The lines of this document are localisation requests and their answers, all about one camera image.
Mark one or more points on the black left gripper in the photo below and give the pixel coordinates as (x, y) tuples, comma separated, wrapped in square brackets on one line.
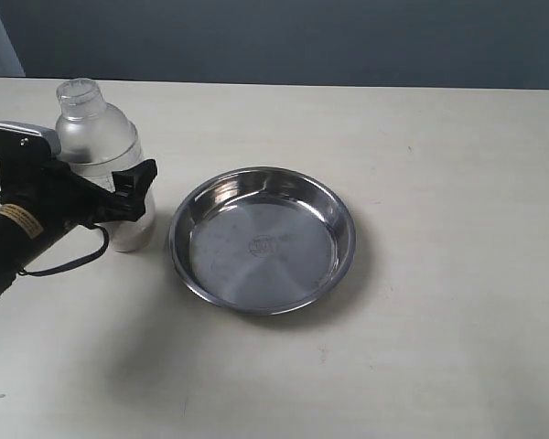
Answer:
[(48, 195)]

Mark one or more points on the clear plastic shaker bottle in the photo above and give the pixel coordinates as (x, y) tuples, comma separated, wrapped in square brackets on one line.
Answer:
[(96, 137)]

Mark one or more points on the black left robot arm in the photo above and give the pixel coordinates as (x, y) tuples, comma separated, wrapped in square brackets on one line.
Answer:
[(20, 247)]

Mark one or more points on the round stainless steel tray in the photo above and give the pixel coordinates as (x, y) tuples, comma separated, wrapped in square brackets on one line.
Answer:
[(262, 240)]

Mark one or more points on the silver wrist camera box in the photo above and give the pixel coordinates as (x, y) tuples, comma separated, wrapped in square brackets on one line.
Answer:
[(27, 142)]

